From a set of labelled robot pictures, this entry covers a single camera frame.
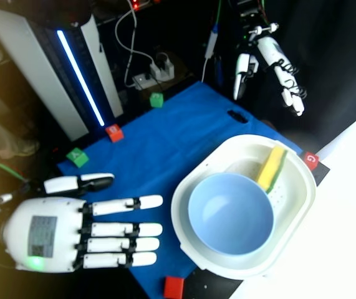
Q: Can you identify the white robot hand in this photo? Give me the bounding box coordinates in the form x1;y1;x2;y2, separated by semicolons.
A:
233;36;308;117
2;173;163;274

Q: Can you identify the yellow sponge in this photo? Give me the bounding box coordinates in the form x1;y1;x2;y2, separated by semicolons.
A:
256;145;288;194

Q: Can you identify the light blue bowl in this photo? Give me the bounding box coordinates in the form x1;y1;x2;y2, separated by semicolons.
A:
187;173;274;257

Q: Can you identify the white hanging adapter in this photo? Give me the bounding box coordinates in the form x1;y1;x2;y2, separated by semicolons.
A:
201;24;221;83

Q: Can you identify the small black object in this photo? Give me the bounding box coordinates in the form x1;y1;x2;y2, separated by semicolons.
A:
226;109;249;125

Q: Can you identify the green block letter Y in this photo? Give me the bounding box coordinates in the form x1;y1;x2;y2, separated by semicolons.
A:
65;148;90;169

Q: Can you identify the white power strip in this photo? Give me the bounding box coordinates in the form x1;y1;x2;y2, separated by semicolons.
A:
132;52;176;90

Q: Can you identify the red block letter G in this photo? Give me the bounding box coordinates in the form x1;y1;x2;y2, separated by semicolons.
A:
302;151;320;171

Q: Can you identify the red lettered toy block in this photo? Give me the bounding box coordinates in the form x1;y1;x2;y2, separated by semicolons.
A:
105;123;125;143

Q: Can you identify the green toy block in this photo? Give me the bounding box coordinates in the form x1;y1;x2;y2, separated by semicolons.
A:
149;92;165;109

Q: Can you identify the blue table cloth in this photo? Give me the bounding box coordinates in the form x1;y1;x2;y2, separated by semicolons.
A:
55;80;305;299

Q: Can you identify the plain red toy block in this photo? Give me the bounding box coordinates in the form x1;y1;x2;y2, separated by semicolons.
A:
163;275;185;299

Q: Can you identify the white drain basin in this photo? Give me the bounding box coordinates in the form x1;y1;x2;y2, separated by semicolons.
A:
170;133;317;280

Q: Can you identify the white tower with blue light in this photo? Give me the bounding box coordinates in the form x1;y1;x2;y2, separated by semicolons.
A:
0;4;125;141

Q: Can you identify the white power cable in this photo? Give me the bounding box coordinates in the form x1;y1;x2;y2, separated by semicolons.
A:
114;4;158;88

